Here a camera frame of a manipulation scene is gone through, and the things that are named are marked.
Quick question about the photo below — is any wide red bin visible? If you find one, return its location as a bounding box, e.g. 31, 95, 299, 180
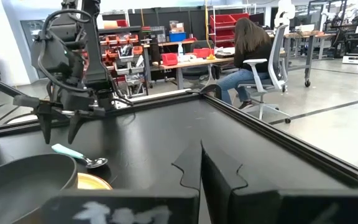
193, 47, 215, 59

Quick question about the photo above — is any yellow hanging cable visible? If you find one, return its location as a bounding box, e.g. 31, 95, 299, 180
203, 0, 211, 56

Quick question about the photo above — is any white office chair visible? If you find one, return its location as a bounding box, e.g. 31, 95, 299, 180
237, 24, 292, 124

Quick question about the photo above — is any teal handled metal spoon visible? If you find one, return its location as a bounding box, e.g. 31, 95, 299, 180
51, 143, 109, 169

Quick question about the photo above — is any grey door with window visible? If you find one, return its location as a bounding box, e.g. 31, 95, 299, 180
20, 19, 48, 78

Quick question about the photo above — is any rack with red bins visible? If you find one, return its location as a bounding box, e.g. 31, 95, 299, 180
209, 12, 250, 49

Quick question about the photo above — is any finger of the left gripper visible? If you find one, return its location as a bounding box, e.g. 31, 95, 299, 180
67, 111, 86, 145
37, 111, 55, 145

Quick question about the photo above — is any blue storage bin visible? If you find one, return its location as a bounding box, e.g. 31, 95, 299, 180
168, 32, 187, 43

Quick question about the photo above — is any person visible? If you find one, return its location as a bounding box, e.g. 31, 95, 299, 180
216, 17, 273, 110

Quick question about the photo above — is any black curved bracket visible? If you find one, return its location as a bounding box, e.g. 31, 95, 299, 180
198, 83, 224, 101

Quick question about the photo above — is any wheeled wooden desk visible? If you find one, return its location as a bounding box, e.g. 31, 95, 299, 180
283, 30, 337, 88

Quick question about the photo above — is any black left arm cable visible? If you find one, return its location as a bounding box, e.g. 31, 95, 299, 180
37, 8, 93, 94

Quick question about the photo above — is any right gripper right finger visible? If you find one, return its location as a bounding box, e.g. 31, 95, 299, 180
201, 139, 358, 224

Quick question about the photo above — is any cardboard box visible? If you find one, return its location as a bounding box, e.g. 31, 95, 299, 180
169, 21, 185, 34

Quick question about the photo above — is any small red bin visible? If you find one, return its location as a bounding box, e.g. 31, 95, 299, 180
161, 52, 179, 67

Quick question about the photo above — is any yellow plate with orange rim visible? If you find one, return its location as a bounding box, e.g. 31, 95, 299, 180
76, 172, 114, 191

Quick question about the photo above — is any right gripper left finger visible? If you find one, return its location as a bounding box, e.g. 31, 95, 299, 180
39, 139, 203, 224

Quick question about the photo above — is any shelf with orange bins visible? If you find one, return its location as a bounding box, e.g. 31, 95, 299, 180
99, 26, 150, 98

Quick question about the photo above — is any dark grey bowl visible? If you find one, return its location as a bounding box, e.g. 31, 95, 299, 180
0, 153, 79, 224

